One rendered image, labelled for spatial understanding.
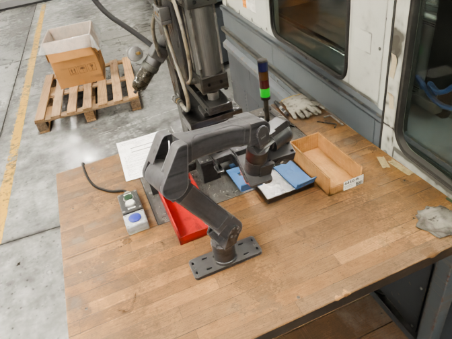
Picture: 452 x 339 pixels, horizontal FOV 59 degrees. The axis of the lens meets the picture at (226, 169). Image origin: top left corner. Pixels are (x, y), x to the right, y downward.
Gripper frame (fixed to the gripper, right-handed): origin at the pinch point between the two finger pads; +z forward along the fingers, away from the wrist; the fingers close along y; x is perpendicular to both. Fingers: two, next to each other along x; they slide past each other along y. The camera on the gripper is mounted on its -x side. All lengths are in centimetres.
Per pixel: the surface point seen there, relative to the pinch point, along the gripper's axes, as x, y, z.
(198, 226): 17.9, -1.9, 12.4
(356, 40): -62, 45, 2
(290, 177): -16.6, 3.9, 12.7
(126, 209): 37.2, 13.6, 16.8
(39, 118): 103, 234, 202
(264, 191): -6.2, 2.0, 12.3
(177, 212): 22.3, 6.4, 16.2
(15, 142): 131, 221, 211
